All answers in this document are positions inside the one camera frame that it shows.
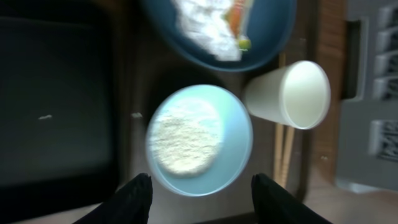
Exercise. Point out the grey dishwasher rack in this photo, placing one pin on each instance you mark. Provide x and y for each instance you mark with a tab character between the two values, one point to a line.
367	142

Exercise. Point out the crumpled white tissue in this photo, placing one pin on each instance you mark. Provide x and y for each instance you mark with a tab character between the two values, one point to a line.
204	23

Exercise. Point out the dark blue bowl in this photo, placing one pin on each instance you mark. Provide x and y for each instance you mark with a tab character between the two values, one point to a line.
269	28

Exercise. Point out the right wooden chopstick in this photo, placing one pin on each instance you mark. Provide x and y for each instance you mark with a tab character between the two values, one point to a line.
288	143

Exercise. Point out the cream paper cup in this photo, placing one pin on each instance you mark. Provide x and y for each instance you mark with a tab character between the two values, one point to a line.
296	95

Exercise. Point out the dark brown serving tray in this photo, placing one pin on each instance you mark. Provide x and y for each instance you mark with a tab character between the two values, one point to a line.
155	72

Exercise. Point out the light blue rice bowl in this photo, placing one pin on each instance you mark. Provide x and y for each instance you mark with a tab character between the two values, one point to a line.
199	140

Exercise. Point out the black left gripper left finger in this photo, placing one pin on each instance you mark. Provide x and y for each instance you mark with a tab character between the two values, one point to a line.
129	205

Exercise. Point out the wooden chopstick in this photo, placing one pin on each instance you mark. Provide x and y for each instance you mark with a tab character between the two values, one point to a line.
288	143
278	148

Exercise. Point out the yellow green snack wrapper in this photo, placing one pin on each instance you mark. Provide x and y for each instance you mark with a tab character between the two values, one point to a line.
238	19

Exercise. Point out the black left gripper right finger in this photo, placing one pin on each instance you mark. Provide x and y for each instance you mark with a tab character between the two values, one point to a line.
274	205

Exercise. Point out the left wooden chopstick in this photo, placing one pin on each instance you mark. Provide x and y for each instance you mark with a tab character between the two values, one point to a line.
278	148

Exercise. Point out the black plastic tray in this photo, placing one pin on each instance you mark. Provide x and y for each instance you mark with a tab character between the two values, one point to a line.
57	118

